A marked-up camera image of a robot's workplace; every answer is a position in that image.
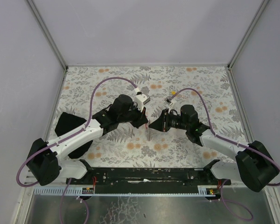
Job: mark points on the black cloth bag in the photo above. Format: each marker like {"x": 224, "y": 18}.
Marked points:
{"x": 67, "y": 122}

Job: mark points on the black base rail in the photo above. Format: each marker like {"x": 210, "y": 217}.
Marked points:
{"x": 149, "y": 181}

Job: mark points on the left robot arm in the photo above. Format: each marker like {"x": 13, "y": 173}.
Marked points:
{"x": 60, "y": 157}

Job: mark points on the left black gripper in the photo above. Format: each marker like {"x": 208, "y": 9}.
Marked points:
{"x": 141, "y": 117}

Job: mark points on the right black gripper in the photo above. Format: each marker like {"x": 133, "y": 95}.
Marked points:
{"x": 165, "y": 120}

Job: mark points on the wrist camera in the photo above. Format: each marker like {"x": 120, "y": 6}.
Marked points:
{"x": 170, "y": 102}
{"x": 141, "y": 99}

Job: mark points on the aluminium frame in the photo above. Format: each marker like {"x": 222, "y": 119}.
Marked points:
{"x": 234, "y": 33}

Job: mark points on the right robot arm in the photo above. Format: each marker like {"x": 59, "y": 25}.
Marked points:
{"x": 252, "y": 163}

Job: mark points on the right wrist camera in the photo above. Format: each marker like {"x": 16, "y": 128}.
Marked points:
{"x": 170, "y": 102}

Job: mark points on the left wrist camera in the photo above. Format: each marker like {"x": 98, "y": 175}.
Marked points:
{"x": 141, "y": 99}

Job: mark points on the floral mat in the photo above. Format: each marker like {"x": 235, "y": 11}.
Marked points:
{"x": 89, "y": 89}

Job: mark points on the keyring with red tag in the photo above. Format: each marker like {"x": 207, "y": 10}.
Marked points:
{"x": 148, "y": 130}

